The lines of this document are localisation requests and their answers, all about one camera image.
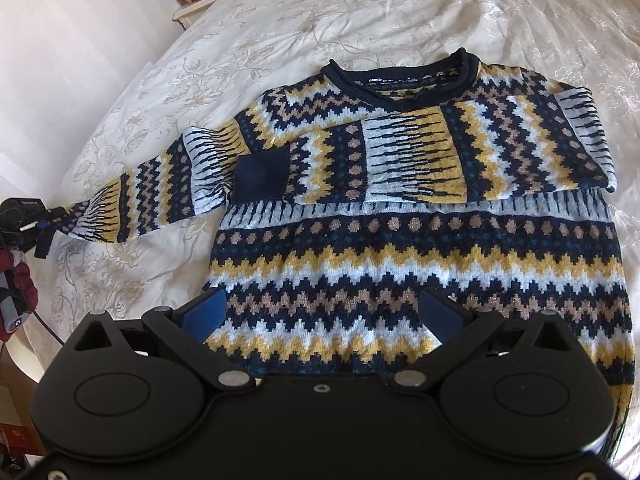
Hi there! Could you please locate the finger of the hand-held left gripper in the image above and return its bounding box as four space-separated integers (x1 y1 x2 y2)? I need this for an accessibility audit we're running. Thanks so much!
34 217 57 260

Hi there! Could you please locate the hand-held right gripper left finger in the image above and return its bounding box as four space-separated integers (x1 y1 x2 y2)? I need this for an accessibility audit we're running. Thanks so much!
65 287 251 394

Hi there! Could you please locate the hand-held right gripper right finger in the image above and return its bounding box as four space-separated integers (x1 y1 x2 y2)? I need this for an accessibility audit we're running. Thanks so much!
395 287 583 391

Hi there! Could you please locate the patterned knit sweater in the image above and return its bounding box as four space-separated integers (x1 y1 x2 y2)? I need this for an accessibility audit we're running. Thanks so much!
52 47 635 463

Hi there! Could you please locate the maroon cloth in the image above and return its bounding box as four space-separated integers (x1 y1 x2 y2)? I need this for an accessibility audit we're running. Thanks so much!
0 249 40 343

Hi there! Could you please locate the red box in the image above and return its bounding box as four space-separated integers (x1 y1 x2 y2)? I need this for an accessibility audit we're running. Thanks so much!
0 422 36 457

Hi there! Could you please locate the bed with white embroidered bedspread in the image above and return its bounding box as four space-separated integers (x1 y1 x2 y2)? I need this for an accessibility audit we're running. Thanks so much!
0 0 640 461

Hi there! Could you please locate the black cable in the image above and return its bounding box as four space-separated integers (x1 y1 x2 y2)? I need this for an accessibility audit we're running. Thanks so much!
27 305 68 348

